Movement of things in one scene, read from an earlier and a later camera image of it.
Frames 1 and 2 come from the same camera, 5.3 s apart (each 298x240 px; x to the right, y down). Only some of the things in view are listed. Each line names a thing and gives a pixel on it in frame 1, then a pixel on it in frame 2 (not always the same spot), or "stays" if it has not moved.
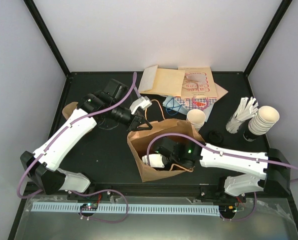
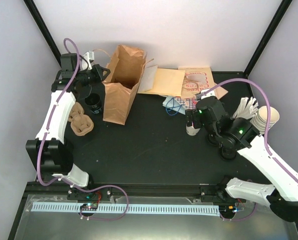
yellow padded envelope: [162, 81] stays
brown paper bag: [140, 139] → [123, 73]
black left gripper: [133, 125] → [98, 69]
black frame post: [37, 16] stays
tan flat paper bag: [220, 92] stays
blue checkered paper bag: [193, 103] stays
